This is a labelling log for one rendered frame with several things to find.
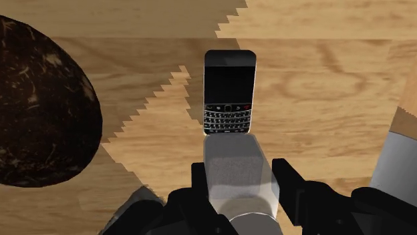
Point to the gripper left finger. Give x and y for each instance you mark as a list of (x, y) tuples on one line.
[(182, 211)]

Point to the grey and tan slab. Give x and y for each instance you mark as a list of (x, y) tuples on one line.
[(397, 169)]

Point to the dark brown coconut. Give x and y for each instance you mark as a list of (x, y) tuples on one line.
[(42, 110)]

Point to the black keypad phone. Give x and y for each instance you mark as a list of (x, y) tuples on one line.
[(229, 88)]

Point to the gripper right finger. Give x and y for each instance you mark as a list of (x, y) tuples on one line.
[(325, 208)]

